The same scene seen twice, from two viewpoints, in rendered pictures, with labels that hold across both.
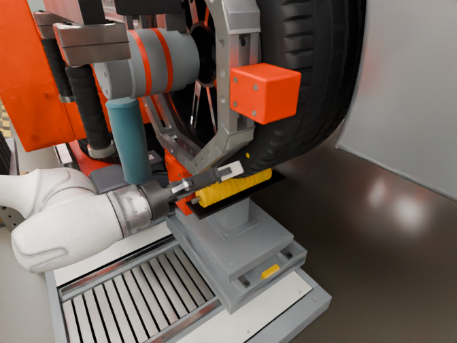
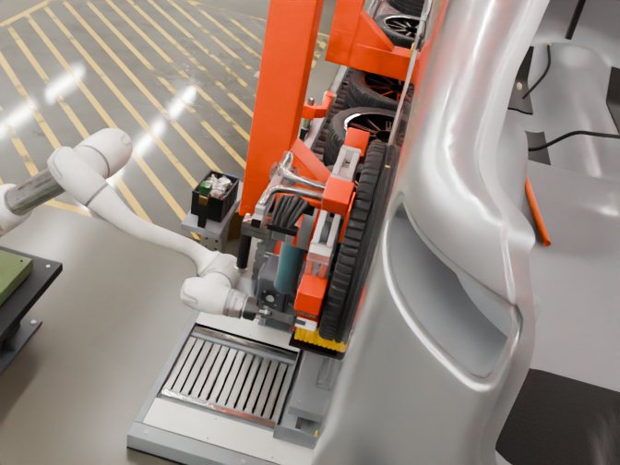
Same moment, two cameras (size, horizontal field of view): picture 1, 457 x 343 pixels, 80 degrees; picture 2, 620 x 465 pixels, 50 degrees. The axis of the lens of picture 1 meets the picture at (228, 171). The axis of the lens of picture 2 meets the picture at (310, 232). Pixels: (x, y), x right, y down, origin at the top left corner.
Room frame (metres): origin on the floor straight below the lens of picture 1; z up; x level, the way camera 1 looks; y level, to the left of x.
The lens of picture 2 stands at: (-0.70, -0.95, 2.08)
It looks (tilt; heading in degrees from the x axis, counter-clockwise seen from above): 35 degrees down; 40
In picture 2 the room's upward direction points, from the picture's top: 13 degrees clockwise
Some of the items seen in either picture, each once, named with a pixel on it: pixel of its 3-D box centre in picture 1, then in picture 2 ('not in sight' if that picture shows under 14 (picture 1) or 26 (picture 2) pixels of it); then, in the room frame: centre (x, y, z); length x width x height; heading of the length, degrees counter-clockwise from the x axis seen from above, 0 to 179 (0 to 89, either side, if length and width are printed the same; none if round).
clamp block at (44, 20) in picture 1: (58, 22); (284, 173); (0.72, 0.39, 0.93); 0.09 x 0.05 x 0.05; 125
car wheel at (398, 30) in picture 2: not in sight; (410, 41); (3.71, 2.11, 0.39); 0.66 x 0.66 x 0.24
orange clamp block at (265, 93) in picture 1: (262, 92); (310, 293); (0.44, -0.06, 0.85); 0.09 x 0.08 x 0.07; 35
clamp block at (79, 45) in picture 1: (93, 41); (257, 226); (0.44, 0.20, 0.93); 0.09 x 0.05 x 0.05; 125
